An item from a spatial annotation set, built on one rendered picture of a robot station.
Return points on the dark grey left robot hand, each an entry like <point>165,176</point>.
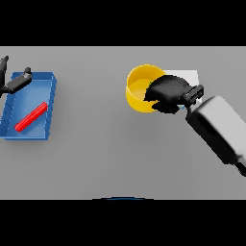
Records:
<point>17,82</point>

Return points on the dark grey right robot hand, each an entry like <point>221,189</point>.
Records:
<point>169,90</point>

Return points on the yellow bowl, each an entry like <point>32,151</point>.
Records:
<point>139,91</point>

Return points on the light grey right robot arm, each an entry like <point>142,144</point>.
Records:
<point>221,128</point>

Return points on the pale square measuring scale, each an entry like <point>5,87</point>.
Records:
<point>189,78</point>

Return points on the red beaker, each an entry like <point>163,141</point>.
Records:
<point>31,117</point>

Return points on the blue tray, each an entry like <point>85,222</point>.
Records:
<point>32,109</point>

